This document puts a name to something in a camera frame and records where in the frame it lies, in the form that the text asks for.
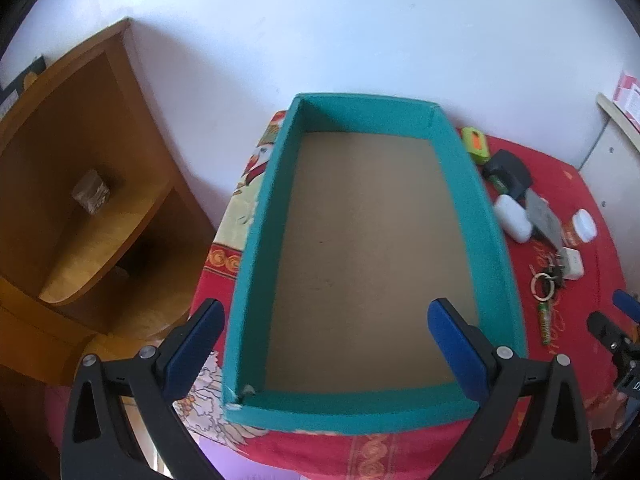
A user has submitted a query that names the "white charger plug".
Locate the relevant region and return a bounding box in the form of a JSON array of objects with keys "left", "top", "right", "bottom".
[{"left": 552, "top": 246, "right": 585, "bottom": 281}]

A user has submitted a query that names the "red printed tablecloth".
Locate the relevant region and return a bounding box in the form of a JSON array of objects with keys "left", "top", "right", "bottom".
[{"left": 187, "top": 110, "right": 631, "bottom": 480}]

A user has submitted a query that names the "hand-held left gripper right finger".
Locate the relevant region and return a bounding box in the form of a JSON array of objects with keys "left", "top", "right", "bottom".
[{"left": 426, "top": 297, "right": 596, "bottom": 480}]

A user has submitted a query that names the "wooden shelf unit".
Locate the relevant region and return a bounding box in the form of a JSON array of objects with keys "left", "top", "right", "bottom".
[{"left": 0, "top": 17, "right": 223, "bottom": 386}]

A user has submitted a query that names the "pink box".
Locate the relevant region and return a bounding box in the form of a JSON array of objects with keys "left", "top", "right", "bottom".
[{"left": 614, "top": 72, "right": 640, "bottom": 133}]

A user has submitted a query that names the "clear plastic packet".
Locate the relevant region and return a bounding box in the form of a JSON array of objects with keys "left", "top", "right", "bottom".
[{"left": 71, "top": 169, "right": 112, "bottom": 213}]

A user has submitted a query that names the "white earbuds case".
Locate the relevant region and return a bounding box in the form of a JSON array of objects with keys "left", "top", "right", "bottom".
[{"left": 494, "top": 194, "right": 533, "bottom": 243}]

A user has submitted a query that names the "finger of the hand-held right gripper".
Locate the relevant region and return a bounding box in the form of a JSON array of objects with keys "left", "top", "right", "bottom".
[
  {"left": 587, "top": 311, "right": 640, "bottom": 411},
  {"left": 614, "top": 289, "right": 640, "bottom": 323}
]

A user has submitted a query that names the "card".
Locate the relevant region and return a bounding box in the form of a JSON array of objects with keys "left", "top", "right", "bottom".
[{"left": 525, "top": 189, "right": 566, "bottom": 253}]

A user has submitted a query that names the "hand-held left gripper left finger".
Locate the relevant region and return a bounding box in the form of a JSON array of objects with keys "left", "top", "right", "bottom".
[{"left": 60, "top": 298, "right": 226, "bottom": 480}]

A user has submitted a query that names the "white cabinet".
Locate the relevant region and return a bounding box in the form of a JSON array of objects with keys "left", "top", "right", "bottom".
[{"left": 580, "top": 92, "right": 640, "bottom": 271}]

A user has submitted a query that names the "teal cardboard box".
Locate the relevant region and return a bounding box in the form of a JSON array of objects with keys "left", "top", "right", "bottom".
[{"left": 221, "top": 92, "right": 530, "bottom": 433}]

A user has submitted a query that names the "white-lidded jar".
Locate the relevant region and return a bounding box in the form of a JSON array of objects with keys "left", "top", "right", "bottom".
[{"left": 560, "top": 209, "right": 598, "bottom": 248}]

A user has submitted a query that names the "key bunch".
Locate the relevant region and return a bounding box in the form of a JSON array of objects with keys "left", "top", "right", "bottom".
[{"left": 530, "top": 260, "right": 568, "bottom": 303}]

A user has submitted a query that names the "green orange tape measure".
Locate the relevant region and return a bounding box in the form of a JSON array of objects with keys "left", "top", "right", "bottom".
[{"left": 460, "top": 127, "right": 488, "bottom": 166}]

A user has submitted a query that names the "dark book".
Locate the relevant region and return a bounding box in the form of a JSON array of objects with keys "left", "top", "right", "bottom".
[{"left": 0, "top": 55, "right": 48, "bottom": 106}]

